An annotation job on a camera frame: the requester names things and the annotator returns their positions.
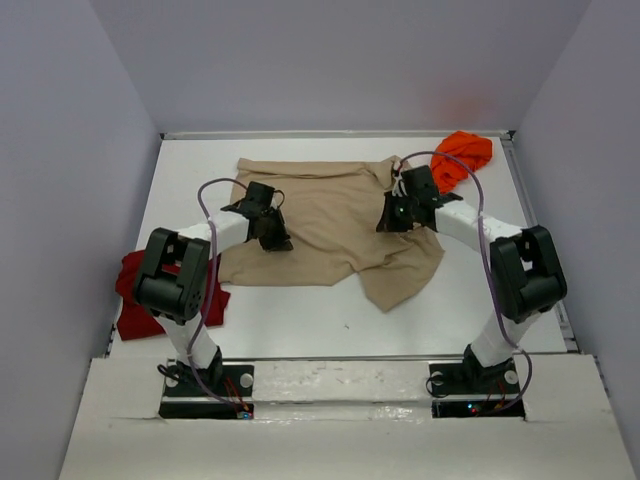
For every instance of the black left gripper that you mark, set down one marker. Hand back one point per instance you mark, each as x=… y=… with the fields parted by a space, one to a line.
x=280 y=242

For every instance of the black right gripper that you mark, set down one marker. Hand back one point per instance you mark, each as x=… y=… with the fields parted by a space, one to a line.
x=388 y=223

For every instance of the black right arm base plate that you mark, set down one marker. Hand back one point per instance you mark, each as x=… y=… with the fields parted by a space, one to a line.
x=454 y=396

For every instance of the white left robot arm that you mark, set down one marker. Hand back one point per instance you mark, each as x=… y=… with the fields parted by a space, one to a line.
x=175 y=282

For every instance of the orange t shirt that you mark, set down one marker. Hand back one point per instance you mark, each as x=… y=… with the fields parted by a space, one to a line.
x=472 y=150

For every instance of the dark red t shirt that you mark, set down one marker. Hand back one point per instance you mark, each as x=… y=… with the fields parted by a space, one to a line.
x=134 y=322

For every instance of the beige t shirt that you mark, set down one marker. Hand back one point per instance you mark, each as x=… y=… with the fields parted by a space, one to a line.
x=331 y=210

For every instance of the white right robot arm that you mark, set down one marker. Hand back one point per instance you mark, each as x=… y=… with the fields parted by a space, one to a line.
x=523 y=271

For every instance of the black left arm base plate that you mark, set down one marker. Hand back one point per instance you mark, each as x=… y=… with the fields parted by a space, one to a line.
x=183 y=398

